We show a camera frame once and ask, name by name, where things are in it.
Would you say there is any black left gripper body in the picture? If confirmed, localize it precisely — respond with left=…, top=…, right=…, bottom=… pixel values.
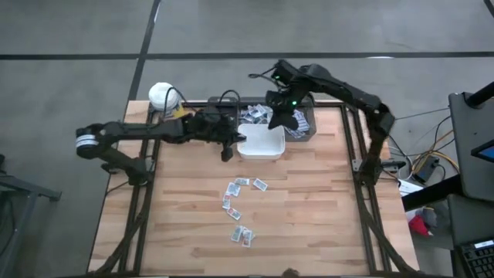
left=200, top=110, right=241, bottom=163

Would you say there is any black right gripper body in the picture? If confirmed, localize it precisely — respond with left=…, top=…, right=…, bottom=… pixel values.
left=265, top=89, right=306, bottom=117

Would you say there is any large blue-striped bandage packet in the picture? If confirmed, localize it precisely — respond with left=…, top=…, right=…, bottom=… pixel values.
left=293, top=110, right=312, bottom=132

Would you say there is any white plastic bin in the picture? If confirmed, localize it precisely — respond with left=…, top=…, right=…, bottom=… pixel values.
left=236, top=123, right=287, bottom=161

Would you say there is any translucent grey plastic bin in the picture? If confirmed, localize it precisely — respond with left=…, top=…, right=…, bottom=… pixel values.
left=237, top=96, right=283, bottom=127
left=280, top=96, right=318, bottom=143
left=206, top=96, right=239, bottom=117

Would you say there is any yellow Lysol wipes canister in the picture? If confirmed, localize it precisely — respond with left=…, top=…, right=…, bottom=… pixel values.
left=147, top=81, right=192, bottom=119

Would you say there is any white paper sheet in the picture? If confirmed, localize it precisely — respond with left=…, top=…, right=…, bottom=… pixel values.
left=397, top=178, right=425, bottom=198

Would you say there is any black power brick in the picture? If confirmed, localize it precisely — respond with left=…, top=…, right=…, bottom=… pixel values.
left=411, top=155, right=442, bottom=184

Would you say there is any black desk leg beam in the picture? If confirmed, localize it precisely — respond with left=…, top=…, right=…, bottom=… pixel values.
left=401, top=175, right=464, bottom=212

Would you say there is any red cloth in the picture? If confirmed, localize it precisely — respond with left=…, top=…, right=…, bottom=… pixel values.
left=408, top=215, right=433, bottom=238

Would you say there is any grey cloth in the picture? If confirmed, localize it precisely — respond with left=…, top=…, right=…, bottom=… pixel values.
left=421, top=207, right=439, bottom=230

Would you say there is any dark grey desk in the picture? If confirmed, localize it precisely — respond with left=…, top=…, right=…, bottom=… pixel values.
left=447, top=91, right=494, bottom=202

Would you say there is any black pole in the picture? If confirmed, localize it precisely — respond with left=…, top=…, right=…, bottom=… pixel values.
left=465, top=80, right=494, bottom=110

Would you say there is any grey metal stand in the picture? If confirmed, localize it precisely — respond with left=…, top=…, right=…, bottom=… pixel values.
left=0, top=154, right=63, bottom=278

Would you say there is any blue lit screen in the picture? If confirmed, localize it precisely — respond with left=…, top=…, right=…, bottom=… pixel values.
left=470, top=139, right=494, bottom=164

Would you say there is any black keyboard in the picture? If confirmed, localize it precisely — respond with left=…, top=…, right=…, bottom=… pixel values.
left=458, top=239, right=494, bottom=278

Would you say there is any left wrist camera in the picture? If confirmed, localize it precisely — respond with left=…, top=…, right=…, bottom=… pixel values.
left=202, top=105, right=224, bottom=119

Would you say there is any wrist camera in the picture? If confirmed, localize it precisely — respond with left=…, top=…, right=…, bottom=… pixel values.
left=272, top=59, right=296, bottom=85
left=202, top=105, right=224, bottom=119

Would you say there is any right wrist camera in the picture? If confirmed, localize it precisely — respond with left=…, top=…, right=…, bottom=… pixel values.
left=272, top=59, right=296, bottom=85

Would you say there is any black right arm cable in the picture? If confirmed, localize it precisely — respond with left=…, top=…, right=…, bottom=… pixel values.
left=248, top=66, right=278, bottom=83

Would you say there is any black aluminium table frame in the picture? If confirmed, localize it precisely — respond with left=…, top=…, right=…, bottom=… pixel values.
left=87, top=100, right=424, bottom=277

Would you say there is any black clamp handle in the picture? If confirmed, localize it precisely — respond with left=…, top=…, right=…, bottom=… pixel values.
left=381, top=159, right=408, bottom=171
left=100, top=161, right=121, bottom=175

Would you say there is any black floor cable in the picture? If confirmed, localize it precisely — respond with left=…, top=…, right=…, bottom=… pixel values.
left=385, top=107, right=452, bottom=163

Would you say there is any yellow floor cable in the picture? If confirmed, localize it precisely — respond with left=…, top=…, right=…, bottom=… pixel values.
left=408, top=129, right=461, bottom=173

